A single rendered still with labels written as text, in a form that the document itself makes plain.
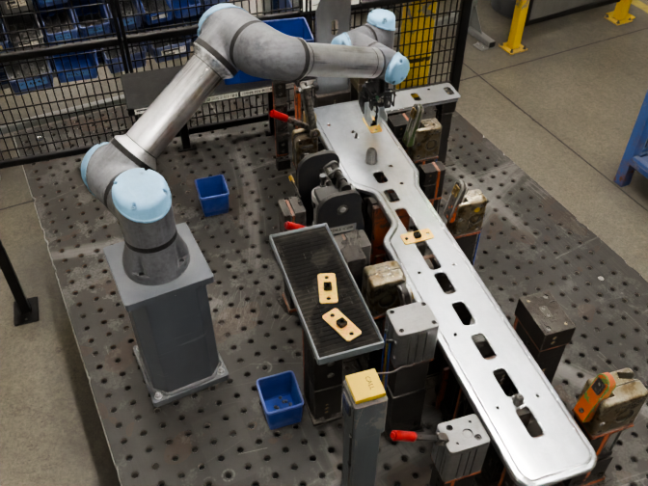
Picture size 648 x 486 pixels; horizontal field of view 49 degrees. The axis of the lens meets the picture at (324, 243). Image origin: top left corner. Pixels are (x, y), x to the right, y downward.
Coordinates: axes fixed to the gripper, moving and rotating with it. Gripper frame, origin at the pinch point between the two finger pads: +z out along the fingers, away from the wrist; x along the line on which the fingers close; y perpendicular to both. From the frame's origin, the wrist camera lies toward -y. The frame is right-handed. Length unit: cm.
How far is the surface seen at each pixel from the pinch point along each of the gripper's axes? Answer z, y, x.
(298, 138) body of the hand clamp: 0.1, 1.8, -24.0
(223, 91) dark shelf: 2, -33, -39
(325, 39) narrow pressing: -14.5, -26.6, -6.4
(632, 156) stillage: 86, -49, 158
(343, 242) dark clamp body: -3, 50, -27
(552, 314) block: 2, 83, 13
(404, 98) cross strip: 5.2, -15.5, 17.4
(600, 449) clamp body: 19, 109, 13
